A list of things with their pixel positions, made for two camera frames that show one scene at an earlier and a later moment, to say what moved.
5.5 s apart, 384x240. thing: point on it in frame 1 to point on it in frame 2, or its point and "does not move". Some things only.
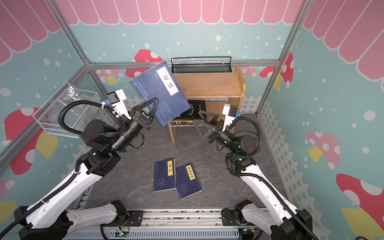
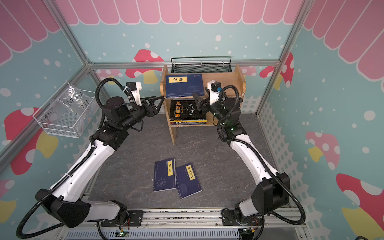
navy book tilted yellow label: [187, 182] does not move
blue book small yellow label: [159, 82] to [184, 85]
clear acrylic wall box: [47, 116] does not move
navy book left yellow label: [164, 175] does not move
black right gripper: [213, 130] to [205, 103]
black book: [196, 106] does not move
